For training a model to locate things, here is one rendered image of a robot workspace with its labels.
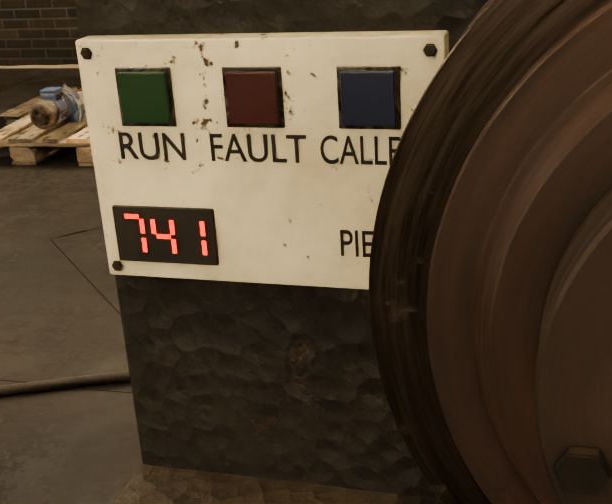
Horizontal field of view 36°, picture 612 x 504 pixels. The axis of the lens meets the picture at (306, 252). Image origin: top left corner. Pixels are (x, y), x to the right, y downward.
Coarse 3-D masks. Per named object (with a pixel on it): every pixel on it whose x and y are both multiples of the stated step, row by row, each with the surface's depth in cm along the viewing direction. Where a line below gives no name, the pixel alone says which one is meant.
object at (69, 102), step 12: (48, 96) 492; (60, 96) 497; (72, 96) 495; (36, 108) 485; (48, 108) 485; (60, 108) 491; (72, 108) 503; (36, 120) 493; (48, 120) 490; (60, 120) 497; (72, 120) 508
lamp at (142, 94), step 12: (120, 72) 67; (132, 72) 66; (144, 72) 66; (156, 72) 66; (120, 84) 67; (132, 84) 67; (144, 84) 66; (156, 84) 66; (120, 96) 67; (132, 96) 67; (144, 96) 67; (156, 96) 66; (168, 96) 66; (132, 108) 67; (144, 108) 67; (156, 108) 67; (168, 108) 67; (132, 120) 68; (144, 120) 67; (156, 120) 67; (168, 120) 67
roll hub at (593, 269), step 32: (608, 192) 43; (608, 224) 40; (576, 256) 42; (608, 256) 40; (576, 288) 41; (608, 288) 41; (544, 320) 44; (576, 320) 42; (608, 320) 41; (544, 352) 43; (576, 352) 42; (608, 352) 42; (544, 384) 43; (576, 384) 43; (608, 384) 42; (544, 416) 44; (576, 416) 43; (608, 416) 43; (544, 448) 45; (608, 448) 44
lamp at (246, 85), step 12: (228, 72) 64; (240, 72) 64; (252, 72) 64; (264, 72) 64; (228, 84) 65; (240, 84) 64; (252, 84) 64; (264, 84) 64; (276, 84) 64; (228, 96) 65; (240, 96) 65; (252, 96) 65; (264, 96) 64; (276, 96) 64; (228, 108) 65; (240, 108) 65; (252, 108) 65; (264, 108) 65; (276, 108) 64; (240, 120) 65; (252, 120) 65; (264, 120) 65; (276, 120) 65
